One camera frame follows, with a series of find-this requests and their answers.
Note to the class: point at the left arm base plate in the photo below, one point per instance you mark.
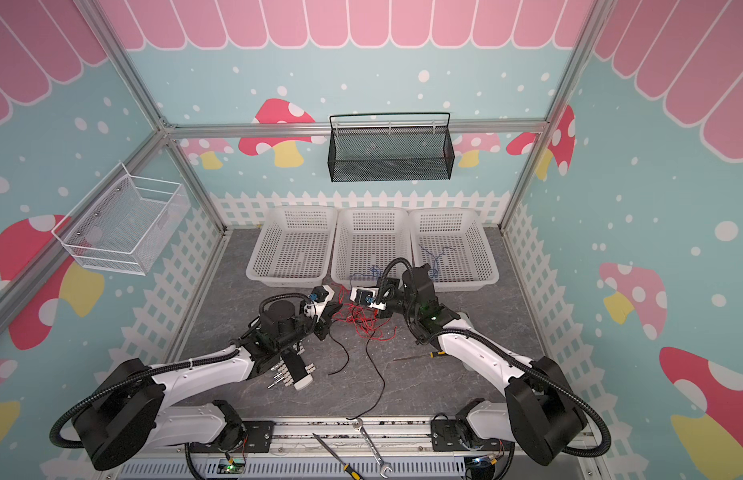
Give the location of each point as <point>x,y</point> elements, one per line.
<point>251,437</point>

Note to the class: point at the yellow handled front screwdriver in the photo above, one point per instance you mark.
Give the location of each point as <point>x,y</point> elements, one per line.
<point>346,467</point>

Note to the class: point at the silver combination wrench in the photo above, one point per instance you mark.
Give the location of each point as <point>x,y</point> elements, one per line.
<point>384,466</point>

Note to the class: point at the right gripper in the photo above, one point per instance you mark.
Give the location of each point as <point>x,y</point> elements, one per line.
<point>382,297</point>

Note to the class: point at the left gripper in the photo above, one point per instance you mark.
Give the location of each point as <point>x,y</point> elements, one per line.
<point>325,323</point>

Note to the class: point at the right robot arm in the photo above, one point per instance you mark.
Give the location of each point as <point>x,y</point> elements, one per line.
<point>541,414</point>

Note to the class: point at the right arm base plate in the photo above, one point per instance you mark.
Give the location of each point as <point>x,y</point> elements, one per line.
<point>452,435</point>

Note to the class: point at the yellow black small screwdriver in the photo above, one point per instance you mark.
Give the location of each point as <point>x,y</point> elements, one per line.
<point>430,355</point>

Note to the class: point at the white wire wall basket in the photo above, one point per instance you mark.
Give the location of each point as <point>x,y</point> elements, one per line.
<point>125,227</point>

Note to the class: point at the middle white plastic basket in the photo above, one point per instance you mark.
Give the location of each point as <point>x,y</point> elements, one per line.
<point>367,239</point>

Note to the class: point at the left white plastic basket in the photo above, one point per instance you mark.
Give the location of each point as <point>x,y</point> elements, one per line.
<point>294,247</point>

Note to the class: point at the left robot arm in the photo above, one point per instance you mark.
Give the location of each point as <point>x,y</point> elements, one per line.
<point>140,406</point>

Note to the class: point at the right white plastic basket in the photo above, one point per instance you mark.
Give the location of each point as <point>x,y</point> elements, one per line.
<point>453,242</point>

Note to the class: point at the white plastic basket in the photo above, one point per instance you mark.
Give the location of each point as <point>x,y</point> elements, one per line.
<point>294,247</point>
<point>453,242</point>
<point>367,239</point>

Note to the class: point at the black wire mesh wall basket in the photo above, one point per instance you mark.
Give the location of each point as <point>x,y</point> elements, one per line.
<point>388,147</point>

